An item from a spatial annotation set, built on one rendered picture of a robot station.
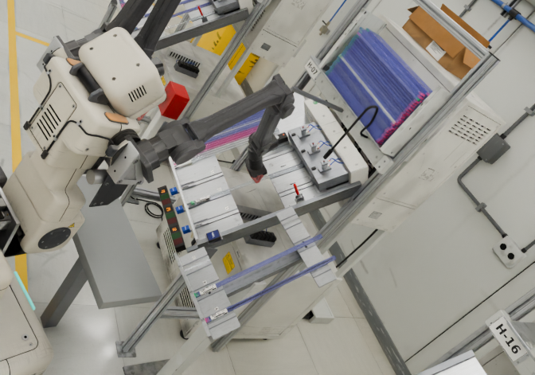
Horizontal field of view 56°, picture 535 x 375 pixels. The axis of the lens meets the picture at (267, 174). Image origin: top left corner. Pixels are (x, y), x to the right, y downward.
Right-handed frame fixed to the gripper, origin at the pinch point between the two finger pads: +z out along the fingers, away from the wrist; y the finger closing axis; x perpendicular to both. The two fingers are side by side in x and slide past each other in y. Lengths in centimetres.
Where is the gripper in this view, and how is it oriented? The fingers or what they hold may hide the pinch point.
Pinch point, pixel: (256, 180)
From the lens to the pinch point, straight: 216.0
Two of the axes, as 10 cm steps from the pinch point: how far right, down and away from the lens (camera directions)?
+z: 0.3, 6.8, 7.4
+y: -3.5, -6.8, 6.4
